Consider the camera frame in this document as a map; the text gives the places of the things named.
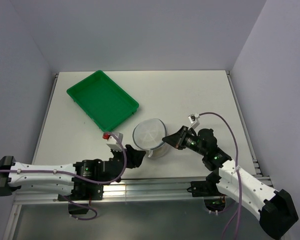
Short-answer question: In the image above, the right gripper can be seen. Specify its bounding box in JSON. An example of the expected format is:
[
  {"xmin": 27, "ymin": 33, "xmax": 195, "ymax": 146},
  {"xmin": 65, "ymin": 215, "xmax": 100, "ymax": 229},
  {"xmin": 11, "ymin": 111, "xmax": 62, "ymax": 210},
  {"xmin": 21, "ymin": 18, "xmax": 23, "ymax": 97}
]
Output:
[{"xmin": 162, "ymin": 125, "xmax": 207, "ymax": 156}]

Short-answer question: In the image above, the white mesh laundry bag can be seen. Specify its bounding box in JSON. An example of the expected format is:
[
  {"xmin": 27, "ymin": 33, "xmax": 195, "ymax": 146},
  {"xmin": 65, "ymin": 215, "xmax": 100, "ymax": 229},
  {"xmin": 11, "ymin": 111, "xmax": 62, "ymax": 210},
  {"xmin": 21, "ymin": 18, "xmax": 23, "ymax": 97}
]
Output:
[{"xmin": 132, "ymin": 118, "xmax": 169, "ymax": 159}]

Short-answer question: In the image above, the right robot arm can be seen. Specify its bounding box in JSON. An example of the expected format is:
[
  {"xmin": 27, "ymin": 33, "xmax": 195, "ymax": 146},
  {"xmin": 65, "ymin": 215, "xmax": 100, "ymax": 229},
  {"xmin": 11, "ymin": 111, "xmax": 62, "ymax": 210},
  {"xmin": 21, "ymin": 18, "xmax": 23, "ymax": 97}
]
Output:
[{"xmin": 162, "ymin": 126, "xmax": 299, "ymax": 240}]

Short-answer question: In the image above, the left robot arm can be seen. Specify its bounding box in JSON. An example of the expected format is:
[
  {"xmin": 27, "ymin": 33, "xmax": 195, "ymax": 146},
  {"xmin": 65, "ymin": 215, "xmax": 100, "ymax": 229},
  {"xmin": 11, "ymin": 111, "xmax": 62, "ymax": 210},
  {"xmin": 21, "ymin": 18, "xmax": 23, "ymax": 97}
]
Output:
[{"xmin": 0, "ymin": 144, "xmax": 146, "ymax": 201}]

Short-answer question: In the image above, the green plastic tray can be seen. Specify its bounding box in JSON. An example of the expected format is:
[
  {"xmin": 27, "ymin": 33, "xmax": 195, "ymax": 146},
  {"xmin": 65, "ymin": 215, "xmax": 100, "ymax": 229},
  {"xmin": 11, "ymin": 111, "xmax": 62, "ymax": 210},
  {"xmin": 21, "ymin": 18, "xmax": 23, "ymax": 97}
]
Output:
[{"xmin": 66, "ymin": 70, "xmax": 139, "ymax": 132}]

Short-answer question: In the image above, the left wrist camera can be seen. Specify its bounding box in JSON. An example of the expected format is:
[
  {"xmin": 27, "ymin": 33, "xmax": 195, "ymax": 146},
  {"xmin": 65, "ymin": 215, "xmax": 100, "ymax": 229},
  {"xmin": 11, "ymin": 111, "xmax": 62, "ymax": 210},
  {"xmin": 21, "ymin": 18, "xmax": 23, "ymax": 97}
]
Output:
[{"xmin": 102, "ymin": 132, "xmax": 123, "ymax": 152}]

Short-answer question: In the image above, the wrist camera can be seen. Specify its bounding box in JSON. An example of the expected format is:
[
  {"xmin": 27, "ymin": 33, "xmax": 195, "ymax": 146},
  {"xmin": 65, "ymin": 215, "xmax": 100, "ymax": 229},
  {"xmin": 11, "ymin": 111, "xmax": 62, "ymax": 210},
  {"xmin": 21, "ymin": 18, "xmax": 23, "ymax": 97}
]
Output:
[
  {"xmin": 188, "ymin": 113, "xmax": 200, "ymax": 129},
  {"xmin": 102, "ymin": 132, "xmax": 123, "ymax": 152}
]

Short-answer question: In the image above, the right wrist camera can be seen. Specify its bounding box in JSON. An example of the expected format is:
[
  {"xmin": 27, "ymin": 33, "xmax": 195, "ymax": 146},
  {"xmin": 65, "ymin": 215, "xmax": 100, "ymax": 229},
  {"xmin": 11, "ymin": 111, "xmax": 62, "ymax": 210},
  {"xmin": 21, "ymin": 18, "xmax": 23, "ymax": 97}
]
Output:
[{"xmin": 188, "ymin": 113, "xmax": 200, "ymax": 129}]

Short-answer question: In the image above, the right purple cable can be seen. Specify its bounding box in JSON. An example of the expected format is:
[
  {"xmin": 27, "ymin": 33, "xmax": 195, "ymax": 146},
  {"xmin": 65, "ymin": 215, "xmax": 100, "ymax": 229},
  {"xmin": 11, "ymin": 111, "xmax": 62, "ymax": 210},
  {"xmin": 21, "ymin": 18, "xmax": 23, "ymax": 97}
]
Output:
[{"xmin": 199, "ymin": 111, "xmax": 242, "ymax": 240}]

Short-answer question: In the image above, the aluminium frame rail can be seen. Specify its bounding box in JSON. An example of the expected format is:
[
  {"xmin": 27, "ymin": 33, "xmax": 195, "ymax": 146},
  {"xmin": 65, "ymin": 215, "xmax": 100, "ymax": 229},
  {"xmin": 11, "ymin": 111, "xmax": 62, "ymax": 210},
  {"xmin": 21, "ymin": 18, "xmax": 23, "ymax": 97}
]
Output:
[{"xmin": 13, "ymin": 177, "xmax": 205, "ymax": 205}]

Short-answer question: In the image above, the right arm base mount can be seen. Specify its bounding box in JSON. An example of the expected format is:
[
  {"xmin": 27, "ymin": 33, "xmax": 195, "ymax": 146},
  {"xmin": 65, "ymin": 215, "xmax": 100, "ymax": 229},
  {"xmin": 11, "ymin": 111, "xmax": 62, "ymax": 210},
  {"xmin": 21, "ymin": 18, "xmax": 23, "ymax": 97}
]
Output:
[{"xmin": 186, "ymin": 179, "xmax": 239, "ymax": 198}]

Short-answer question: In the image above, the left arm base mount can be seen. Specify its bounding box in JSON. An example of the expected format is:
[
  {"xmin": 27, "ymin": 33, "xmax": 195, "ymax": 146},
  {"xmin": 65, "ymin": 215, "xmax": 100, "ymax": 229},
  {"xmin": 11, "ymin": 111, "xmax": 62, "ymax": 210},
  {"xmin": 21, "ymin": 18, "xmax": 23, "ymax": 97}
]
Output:
[{"xmin": 57, "ymin": 183, "xmax": 103, "ymax": 221}]

